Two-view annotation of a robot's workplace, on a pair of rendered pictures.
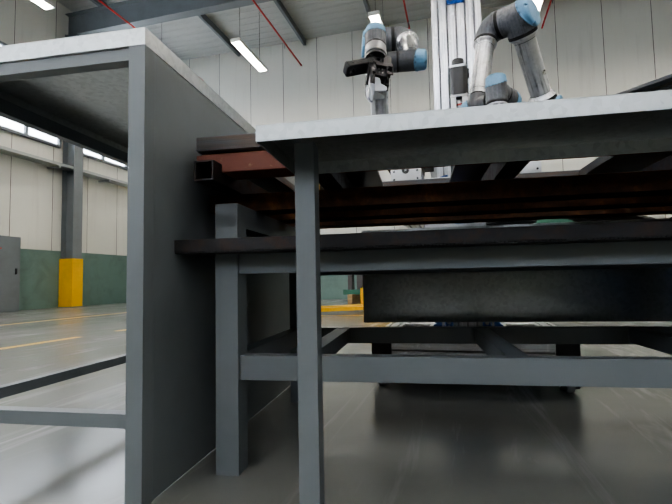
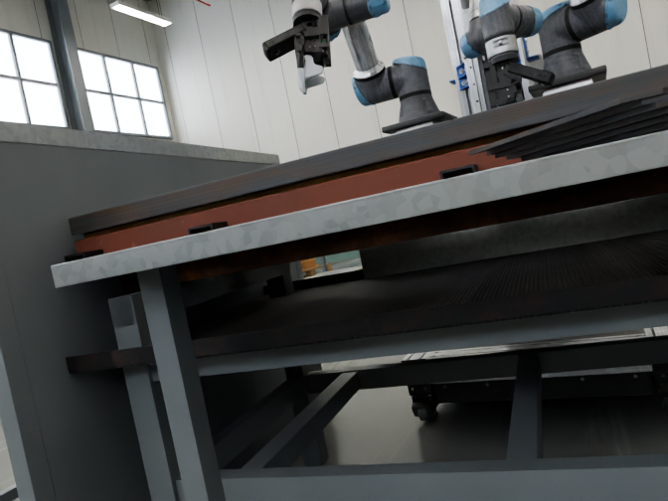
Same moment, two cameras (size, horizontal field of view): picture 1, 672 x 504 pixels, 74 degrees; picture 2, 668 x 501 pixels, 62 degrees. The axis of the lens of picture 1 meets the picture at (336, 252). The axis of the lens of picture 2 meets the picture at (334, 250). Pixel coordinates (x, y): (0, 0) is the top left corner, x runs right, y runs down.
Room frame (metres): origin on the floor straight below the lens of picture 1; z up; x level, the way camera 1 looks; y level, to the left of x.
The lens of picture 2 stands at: (0.13, -0.36, 0.72)
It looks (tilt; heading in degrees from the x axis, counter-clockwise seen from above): 2 degrees down; 11
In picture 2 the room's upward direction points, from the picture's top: 11 degrees counter-clockwise
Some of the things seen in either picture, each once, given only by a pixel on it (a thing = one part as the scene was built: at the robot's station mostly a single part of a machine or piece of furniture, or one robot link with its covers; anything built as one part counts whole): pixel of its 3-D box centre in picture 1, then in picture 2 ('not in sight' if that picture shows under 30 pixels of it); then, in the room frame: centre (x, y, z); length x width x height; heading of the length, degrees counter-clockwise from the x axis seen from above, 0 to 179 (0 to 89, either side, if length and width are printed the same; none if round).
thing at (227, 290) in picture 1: (231, 335); (164, 453); (1.17, 0.27, 0.34); 0.06 x 0.06 x 0.68; 80
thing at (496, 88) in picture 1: (496, 90); (496, 18); (1.60, -0.60, 1.16); 0.09 x 0.08 x 0.11; 136
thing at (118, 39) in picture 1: (175, 136); (96, 172); (1.66, 0.60, 1.03); 1.30 x 0.60 x 0.04; 170
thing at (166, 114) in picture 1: (246, 273); (211, 331); (1.61, 0.32, 0.50); 1.30 x 0.04 x 1.01; 170
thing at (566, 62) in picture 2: not in sight; (564, 66); (2.05, -0.85, 1.09); 0.15 x 0.15 x 0.10
